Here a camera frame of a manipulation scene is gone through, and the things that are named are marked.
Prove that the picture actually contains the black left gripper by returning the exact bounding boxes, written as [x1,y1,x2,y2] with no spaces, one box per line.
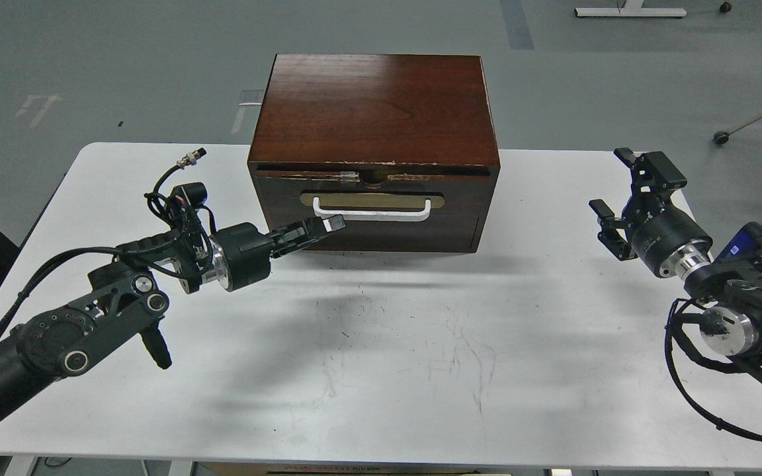
[212,214,345,292]

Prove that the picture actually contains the rolling chair leg with caster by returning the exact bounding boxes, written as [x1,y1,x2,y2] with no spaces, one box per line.
[712,111,762,146]

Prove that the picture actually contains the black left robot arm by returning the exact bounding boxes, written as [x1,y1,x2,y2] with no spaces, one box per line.
[0,148,347,422]

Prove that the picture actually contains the dark wooden cabinet box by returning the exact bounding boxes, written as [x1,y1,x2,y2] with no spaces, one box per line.
[247,54,501,255]

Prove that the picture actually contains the white table base background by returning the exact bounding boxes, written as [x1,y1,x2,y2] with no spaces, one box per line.
[573,1,688,19]

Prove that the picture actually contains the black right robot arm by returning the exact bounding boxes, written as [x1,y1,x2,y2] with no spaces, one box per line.
[589,147,762,442]

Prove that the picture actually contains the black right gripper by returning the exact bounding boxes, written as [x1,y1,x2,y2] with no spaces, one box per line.
[589,147,713,278]

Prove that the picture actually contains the wooden drawer with white handle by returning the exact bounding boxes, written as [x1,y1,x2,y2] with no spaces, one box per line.
[251,169,495,253]

